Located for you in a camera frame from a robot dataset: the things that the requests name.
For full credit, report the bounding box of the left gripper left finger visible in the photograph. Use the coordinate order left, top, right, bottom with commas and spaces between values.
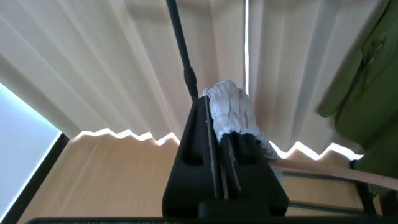
162, 95, 222, 217

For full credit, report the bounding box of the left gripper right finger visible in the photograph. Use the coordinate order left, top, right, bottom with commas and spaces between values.
221, 132, 289, 216

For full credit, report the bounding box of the pale blue shirt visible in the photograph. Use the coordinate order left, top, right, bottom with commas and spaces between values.
200, 79, 284, 184

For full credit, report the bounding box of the green garment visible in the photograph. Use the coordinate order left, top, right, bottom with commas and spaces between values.
317, 0, 398, 197

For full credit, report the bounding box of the black clothes rack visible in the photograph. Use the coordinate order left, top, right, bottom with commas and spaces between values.
166, 0, 385, 216

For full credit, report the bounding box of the white curtain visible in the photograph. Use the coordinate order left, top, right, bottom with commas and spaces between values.
0, 0, 389, 161

